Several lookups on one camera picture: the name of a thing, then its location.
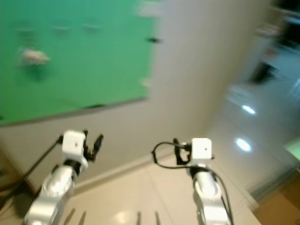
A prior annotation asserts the green hook board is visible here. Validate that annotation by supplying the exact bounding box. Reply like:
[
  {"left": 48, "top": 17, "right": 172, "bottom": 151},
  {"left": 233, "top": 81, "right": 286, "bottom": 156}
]
[{"left": 0, "top": 0, "right": 159, "bottom": 126}]

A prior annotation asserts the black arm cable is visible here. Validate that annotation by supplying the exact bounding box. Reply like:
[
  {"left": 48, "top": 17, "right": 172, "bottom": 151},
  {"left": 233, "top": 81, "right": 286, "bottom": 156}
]
[
  {"left": 152, "top": 142, "right": 236, "bottom": 225},
  {"left": 0, "top": 136, "right": 65, "bottom": 211}
]

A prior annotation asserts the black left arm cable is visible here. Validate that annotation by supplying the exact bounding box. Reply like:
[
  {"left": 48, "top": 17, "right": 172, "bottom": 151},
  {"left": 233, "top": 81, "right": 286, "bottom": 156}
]
[{"left": 0, "top": 136, "right": 65, "bottom": 211}]

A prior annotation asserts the green flat sheet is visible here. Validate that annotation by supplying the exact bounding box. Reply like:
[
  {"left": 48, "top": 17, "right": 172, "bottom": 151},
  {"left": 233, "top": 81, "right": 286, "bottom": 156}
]
[{"left": 285, "top": 137, "right": 300, "bottom": 161}]

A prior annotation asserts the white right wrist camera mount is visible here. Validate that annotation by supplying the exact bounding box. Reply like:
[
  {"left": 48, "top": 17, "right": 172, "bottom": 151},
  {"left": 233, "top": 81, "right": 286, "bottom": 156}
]
[{"left": 191, "top": 138, "right": 213, "bottom": 161}]

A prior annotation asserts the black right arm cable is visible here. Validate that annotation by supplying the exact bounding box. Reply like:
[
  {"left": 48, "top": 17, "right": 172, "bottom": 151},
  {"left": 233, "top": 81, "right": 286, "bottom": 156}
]
[{"left": 152, "top": 142, "right": 236, "bottom": 225}]

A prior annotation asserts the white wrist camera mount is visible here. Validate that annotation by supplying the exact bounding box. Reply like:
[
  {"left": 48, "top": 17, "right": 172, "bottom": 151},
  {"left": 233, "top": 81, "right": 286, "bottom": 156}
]
[
  {"left": 62, "top": 130, "right": 89, "bottom": 165},
  {"left": 191, "top": 138, "right": 213, "bottom": 161}
]

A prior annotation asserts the low brown cardboard box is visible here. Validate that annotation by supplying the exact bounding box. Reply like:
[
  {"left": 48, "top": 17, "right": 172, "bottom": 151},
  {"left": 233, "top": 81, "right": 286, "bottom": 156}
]
[{"left": 253, "top": 180, "right": 300, "bottom": 225}]

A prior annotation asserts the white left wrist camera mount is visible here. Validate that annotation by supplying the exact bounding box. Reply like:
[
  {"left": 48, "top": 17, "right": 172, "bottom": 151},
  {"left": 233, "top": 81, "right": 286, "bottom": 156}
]
[{"left": 62, "top": 130, "right": 89, "bottom": 165}]

